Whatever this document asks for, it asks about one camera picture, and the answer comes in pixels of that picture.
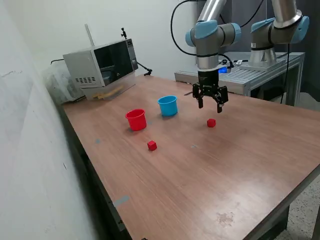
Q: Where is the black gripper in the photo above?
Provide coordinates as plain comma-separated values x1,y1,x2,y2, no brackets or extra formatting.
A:
192,69,229,114

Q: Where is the thin black strip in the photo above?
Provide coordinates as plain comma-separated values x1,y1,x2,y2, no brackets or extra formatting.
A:
183,85,205,97

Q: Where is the blue plastic cup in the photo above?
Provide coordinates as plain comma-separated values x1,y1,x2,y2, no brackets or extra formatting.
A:
157,95,179,118

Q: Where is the aluminium base mounting plate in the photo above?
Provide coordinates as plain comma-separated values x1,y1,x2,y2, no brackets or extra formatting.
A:
239,58,286,72

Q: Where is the red plastic cup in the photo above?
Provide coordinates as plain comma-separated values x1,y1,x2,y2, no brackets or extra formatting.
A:
125,108,148,132

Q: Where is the dark grey curtain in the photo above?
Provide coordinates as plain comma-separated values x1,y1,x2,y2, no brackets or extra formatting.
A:
192,0,320,95

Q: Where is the silver microwave oven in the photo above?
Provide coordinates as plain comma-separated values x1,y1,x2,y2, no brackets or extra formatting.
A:
62,38,140,89

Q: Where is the thin metal rod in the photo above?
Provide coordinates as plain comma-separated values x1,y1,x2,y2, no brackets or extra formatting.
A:
84,23,95,48

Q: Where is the grey tape strip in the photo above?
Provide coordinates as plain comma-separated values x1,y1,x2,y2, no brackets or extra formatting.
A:
112,195,131,208

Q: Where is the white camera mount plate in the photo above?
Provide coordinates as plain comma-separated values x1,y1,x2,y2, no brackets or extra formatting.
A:
212,62,228,72

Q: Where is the aluminium slatted robot pedestal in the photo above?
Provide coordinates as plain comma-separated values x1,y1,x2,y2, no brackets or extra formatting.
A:
174,51,306,107

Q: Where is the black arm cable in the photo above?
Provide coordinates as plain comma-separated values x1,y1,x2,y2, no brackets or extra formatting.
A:
170,0,266,71

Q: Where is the thick black hanging cable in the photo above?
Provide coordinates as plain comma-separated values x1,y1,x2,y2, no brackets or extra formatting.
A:
279,42,291,105

